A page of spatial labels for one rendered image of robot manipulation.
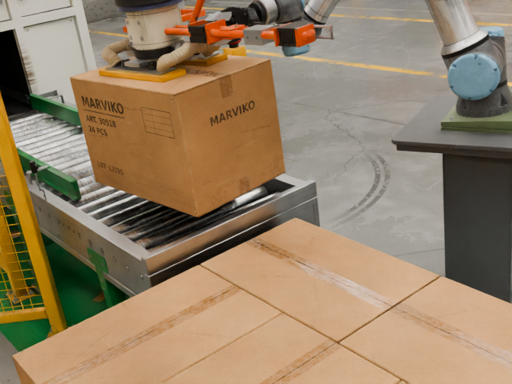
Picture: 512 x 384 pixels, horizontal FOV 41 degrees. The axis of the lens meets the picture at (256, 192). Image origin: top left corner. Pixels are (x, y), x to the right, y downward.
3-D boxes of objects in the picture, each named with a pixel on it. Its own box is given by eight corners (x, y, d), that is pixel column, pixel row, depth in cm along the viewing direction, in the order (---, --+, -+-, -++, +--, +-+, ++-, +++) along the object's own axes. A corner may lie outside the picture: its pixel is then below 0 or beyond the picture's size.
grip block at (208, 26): (188, 43, 211) (185, 24, 209) (211, 36, 217) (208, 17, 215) (207, 45, 206) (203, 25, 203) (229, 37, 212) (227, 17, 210)
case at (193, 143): (95, 182, 255) (68, 77, 239) (178, 146, 279) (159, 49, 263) (198, 218, 213) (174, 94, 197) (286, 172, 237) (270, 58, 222)
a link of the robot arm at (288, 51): (316, 47, 236) (308, 11, 232) (305, 56, 226) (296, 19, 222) (291, 52, 240) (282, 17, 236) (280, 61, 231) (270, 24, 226)
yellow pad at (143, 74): (99, 75, 234) (95, 61, 232) (122, 68, 240) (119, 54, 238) (163, 83, 212) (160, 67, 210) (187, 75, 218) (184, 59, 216)
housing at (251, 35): (244, 45, 197) (241, 29, 196) (259, 40, 202) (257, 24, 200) (261, 46, 193) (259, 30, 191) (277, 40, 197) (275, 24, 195)
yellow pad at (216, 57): (142, 61, 246) (139, 47, 244) (163, 54, 252) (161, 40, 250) (207, 67, 224) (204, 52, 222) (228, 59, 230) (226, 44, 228)
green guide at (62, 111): (32, 108, 411) (27, 94, 407) (48, 103, 416) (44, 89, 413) (174, 164, 291) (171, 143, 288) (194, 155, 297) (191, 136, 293)
